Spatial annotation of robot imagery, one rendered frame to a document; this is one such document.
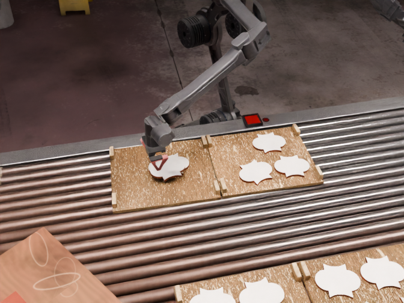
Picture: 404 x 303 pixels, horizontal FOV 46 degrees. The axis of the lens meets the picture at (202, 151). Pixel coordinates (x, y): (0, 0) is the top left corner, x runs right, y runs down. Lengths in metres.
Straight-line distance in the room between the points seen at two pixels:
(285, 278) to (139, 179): 0.69
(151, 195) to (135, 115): 1.96
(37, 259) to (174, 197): 0.55
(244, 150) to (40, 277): 0.96
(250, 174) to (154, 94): 2.18
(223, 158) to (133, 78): 2.31
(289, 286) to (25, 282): 0.82
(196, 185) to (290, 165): 0.40
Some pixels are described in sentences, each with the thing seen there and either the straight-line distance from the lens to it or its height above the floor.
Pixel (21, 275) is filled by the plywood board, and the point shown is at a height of 1.04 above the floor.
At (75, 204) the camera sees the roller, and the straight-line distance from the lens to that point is 1.89.
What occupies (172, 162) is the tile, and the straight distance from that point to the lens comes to 1.91.
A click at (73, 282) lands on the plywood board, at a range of 1.52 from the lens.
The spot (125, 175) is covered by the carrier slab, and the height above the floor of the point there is 0.94.
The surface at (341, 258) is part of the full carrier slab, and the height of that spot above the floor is 0.94.
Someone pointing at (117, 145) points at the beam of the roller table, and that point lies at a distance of 2.10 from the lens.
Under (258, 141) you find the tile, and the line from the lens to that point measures 2.05.
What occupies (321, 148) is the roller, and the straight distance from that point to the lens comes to 2.12.
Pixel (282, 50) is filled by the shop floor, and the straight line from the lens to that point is 4.59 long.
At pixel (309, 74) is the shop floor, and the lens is 4.29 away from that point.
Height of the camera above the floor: 2.29
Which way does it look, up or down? 42 degrees down
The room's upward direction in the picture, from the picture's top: straight up
